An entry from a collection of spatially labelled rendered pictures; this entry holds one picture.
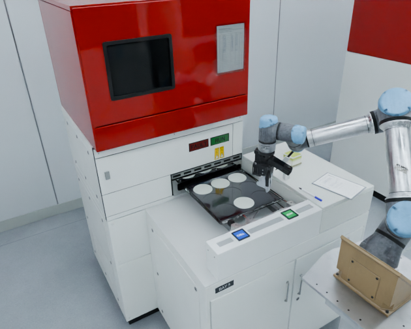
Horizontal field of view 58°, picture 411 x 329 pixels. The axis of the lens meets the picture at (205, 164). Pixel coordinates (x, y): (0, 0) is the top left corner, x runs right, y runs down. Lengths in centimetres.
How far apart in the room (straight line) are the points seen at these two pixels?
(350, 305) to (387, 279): 18
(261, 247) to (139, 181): 69
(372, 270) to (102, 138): 118
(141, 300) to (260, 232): 104
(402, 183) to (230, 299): 82
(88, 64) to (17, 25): 154
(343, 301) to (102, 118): 120
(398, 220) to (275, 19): 291
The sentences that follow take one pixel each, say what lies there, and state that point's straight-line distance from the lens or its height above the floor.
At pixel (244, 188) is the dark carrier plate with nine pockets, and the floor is 90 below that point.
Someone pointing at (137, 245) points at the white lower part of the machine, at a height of 60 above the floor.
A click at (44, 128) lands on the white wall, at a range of 325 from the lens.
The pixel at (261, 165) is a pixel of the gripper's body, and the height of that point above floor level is 116.
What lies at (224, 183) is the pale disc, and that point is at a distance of 200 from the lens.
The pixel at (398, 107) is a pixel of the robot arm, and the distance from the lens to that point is 151.
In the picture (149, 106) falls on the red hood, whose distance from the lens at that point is 171.
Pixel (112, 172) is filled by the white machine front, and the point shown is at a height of 108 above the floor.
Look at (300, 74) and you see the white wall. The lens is 439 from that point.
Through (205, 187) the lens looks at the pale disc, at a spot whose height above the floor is 90.
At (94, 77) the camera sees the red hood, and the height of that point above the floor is 155.
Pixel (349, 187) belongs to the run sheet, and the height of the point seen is 97.
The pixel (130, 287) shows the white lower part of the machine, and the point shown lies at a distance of 227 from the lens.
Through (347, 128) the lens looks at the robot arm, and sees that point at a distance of 166.
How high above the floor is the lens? 195
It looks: 29 degrees down
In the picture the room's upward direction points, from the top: 2 degrees counter-clockwise
